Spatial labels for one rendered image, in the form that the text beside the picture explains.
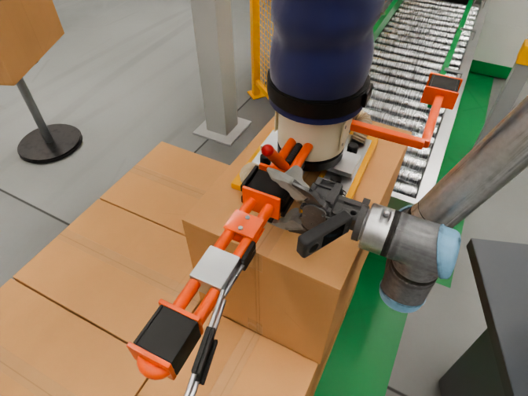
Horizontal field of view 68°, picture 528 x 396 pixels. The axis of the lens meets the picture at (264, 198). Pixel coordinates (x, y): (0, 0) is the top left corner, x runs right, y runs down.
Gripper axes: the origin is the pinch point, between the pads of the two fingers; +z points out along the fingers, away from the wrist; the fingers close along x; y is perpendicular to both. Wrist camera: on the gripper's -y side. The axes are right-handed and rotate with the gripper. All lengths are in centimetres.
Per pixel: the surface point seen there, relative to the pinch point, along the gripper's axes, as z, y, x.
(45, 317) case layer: 60, -28, -53
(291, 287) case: -9.2, -4.8, -20.7
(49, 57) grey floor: 287, 163, -108
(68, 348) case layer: 46, -32, -53
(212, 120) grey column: 102, 132, -97
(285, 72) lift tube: 3.7, 17.4, 18.0
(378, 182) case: -18.8, 29.0, -13.2
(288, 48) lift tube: 3.6, 18.3, 22.7
